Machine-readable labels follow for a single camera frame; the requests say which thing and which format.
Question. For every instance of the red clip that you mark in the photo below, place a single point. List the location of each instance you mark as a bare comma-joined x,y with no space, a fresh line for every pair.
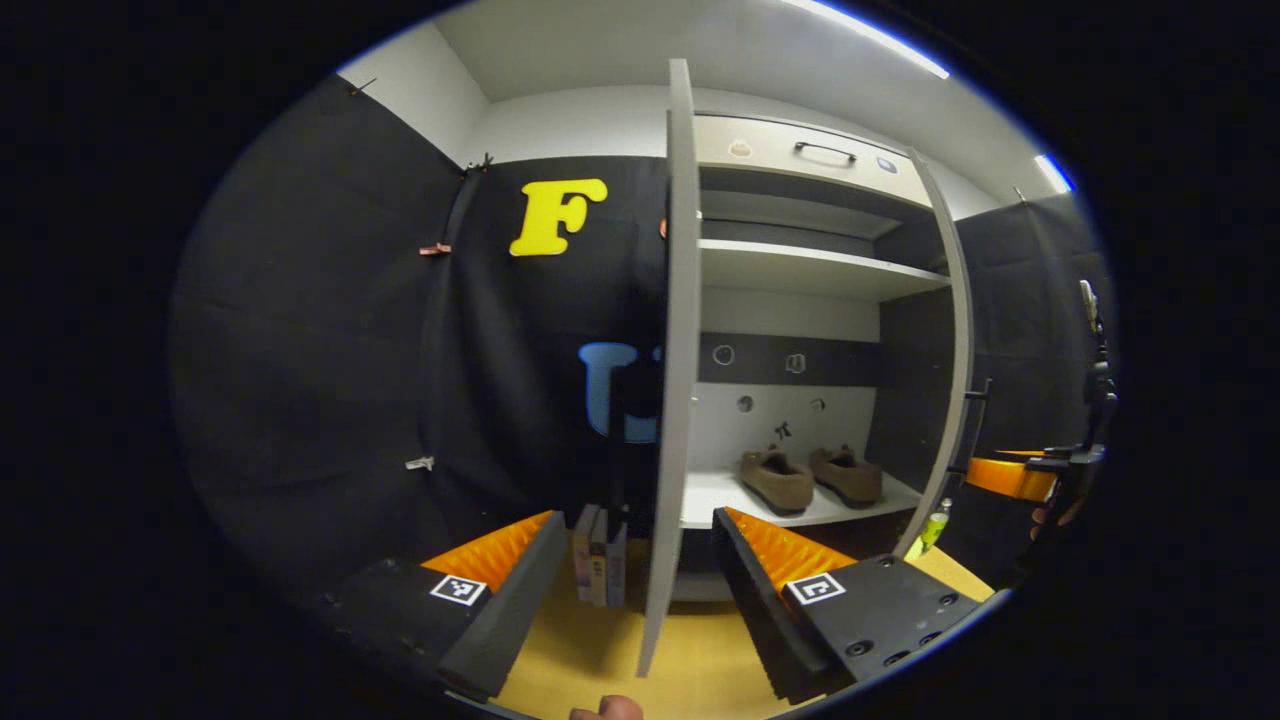
435,249

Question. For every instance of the beige cabinet drawer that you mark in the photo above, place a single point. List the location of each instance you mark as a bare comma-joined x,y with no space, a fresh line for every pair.
770,162

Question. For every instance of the long ceiling light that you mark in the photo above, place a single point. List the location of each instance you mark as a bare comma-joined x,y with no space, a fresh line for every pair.
870,38

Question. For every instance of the silver clip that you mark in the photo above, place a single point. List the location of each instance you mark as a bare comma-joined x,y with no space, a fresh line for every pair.
420,463

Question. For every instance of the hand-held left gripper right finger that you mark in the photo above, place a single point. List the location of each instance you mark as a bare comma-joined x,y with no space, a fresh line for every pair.
765,610

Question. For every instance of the white shoe cabinet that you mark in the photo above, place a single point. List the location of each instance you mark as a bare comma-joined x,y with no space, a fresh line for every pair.
780,265

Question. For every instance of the black backdrop cloth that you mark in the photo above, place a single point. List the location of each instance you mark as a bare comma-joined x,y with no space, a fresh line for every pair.
300,350

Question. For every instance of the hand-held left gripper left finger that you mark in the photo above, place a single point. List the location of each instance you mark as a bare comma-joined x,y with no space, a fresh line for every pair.
510,610

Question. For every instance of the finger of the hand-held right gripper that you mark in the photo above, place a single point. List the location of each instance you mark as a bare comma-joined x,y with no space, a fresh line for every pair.
1010,478

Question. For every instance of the brown fuzzy shoe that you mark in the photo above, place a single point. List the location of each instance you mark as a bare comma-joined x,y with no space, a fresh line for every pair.
780,485
850,480

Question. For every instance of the white cabinet door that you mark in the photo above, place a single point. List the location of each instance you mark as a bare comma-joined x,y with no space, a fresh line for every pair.
680,350
955,330

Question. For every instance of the plastic drink bottle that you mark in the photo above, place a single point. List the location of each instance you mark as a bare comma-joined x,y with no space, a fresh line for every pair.
935,525

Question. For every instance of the grey book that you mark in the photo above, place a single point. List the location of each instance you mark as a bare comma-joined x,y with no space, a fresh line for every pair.
617,565

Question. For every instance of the dark purple book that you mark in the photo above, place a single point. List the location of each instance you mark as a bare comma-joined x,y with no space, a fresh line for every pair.
598,558

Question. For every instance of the small ceiling light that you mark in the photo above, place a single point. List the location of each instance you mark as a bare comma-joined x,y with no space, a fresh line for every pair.
1055,172

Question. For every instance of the pale pink book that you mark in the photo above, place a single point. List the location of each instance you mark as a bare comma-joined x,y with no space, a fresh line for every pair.
582,550

